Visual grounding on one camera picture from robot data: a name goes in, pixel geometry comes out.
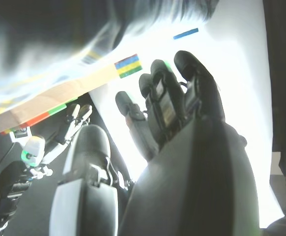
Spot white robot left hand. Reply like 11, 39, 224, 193
49, 50, 261, 236

